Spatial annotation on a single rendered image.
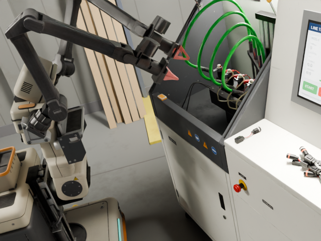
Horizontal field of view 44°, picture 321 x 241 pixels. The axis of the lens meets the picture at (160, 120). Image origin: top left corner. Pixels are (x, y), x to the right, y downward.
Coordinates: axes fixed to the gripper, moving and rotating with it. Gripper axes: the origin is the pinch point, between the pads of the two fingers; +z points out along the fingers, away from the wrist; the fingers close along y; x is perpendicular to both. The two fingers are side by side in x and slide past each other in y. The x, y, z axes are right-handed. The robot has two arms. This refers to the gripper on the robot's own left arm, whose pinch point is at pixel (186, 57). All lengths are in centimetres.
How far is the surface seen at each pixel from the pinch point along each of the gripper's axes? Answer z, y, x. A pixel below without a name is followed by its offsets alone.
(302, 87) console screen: 30, -47, -11
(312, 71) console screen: 28, -51, -17
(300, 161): 36, -62, 13
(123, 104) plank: 28, 186, 61
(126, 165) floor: 41, 127, 96
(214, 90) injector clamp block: 24.5, 9.2, 6.6
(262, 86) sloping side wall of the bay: 26.0, -28.9, -4.6
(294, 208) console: 41, -66, 28
